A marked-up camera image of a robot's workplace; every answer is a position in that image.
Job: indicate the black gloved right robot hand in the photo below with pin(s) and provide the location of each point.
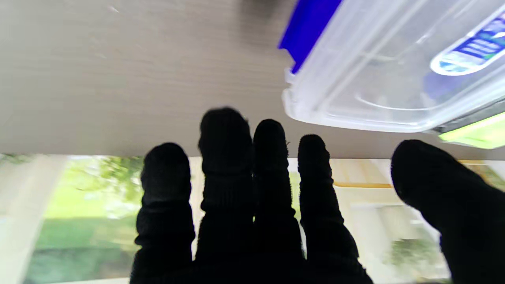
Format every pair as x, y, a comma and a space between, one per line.
229, 221

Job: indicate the clear container with blue clips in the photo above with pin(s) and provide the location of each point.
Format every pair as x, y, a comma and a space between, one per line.
311, 23

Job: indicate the black plastic tray container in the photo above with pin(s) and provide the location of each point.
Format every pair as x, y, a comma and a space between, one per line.
473, 120

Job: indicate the printed sunroom backdrop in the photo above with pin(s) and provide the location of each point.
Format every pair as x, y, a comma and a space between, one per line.
79, 221

